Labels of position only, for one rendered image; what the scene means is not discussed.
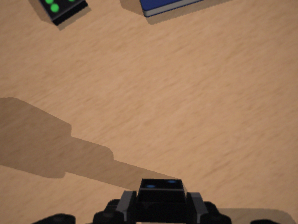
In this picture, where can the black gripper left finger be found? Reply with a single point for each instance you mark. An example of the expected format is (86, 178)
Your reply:
(124, 210)

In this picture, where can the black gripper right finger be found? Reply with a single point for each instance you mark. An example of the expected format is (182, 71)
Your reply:
(198, 212)

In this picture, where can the black domino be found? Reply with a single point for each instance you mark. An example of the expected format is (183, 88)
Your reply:
(60, 10)
(161, 201)

